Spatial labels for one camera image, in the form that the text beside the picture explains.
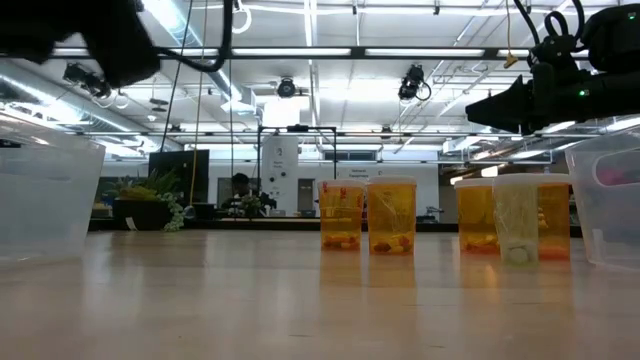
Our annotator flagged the orange pill bottle white cap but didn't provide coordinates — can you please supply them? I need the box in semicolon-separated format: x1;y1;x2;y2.
366;175;418;257
536;173;573;262
453;178;501;255

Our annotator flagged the white pillar cabinet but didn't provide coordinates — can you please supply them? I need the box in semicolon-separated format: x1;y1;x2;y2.
260;135;300;218

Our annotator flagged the small green potted plant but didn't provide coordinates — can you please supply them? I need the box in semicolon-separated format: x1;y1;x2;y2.
238;194;264;220

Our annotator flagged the black ceiling camera on bracket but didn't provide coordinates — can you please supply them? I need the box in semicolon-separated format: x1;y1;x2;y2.
61;61;113;99

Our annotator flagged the black background frame stand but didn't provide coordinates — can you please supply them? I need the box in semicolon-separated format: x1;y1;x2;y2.
256;124;338;217

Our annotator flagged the orange pill bottle red print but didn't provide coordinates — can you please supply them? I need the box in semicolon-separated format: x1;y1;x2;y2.
317;179;367;253

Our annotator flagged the small clear pill bottle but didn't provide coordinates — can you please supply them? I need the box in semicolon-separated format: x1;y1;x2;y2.
491;172;541;268

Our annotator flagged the black ceiling camera with cable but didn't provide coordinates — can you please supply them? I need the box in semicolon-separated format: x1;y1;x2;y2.
397;64;433;102

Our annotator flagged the black monitor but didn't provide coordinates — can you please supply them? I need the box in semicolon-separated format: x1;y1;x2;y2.
147;149;211;205

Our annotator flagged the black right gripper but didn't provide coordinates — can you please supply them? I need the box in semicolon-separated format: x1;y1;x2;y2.
465;33;601;135

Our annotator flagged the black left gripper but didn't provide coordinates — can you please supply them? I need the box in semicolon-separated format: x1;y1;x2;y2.
89;0;162;89

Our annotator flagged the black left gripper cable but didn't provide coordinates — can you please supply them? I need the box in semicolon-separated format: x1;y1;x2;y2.
154;0;235;74

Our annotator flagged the yellow hanging connector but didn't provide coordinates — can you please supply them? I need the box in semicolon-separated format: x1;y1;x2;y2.
501;0;520;70

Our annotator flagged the black overhead rig bar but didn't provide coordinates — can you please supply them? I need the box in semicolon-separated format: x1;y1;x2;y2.
49;45;591;62

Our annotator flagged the potted succulent plant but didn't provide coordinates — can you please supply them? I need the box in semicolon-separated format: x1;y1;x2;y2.
110;168;187;234

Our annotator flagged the clear plastic bin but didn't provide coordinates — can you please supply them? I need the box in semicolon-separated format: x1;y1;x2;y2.
0;117;108;262
564;126;640;272

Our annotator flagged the person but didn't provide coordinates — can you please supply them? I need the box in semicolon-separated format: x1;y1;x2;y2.
219;172;278;219

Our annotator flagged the black hanging cable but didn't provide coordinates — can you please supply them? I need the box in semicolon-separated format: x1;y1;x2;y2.
159;0;196;154

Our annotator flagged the black aluminium table frame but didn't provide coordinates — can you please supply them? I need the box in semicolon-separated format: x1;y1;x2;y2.
87;218;584;239

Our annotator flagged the black overhead camera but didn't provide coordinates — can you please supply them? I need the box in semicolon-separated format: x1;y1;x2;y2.
276;76;298;99

